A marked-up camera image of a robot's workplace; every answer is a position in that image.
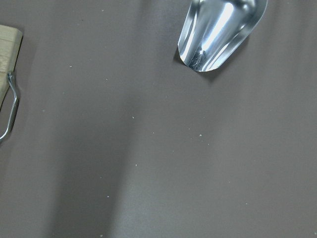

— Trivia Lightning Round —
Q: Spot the metal scoop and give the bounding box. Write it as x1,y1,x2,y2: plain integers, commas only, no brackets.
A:
177,0,267,72

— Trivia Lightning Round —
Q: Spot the bamboo cutting board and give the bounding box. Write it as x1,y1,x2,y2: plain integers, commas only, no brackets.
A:
0,24,24,145

